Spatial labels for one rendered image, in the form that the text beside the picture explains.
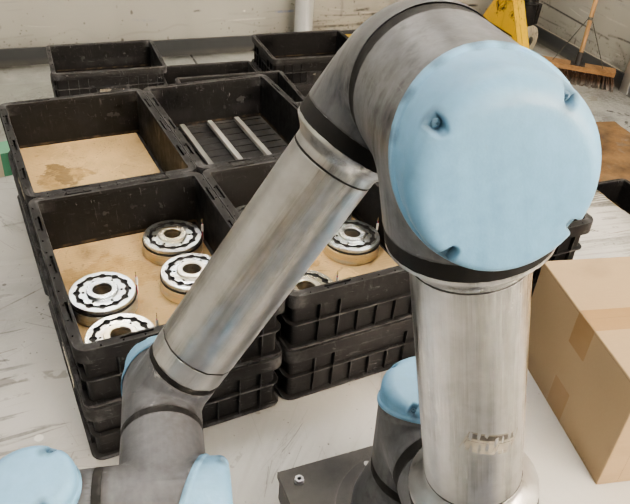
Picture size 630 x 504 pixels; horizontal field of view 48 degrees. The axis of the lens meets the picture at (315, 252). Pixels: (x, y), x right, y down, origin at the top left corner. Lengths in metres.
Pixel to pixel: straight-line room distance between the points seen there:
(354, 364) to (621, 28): 3.91
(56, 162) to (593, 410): 1.13
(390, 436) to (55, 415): 0.60
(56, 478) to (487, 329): 0.34
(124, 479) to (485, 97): 0.41
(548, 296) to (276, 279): 0.72
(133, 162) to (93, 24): 2.89
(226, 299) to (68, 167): 1.00
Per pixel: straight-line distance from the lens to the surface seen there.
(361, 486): 0.90
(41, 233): 1.18
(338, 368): 1.19
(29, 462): 0.61
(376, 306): 1.13
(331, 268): 1.25
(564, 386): 1.23
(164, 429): 0.64
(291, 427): 1.15
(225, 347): 0.63
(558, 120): 0.40
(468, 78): 0.39
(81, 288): 1.16
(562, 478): 1.19
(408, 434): 0.76
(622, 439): 1.13
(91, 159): 1.59
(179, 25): 4.49
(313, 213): 0.56
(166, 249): 1.23
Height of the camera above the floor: 1.57
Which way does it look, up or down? 35 degrees down
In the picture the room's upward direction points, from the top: 5 degrees clockwise
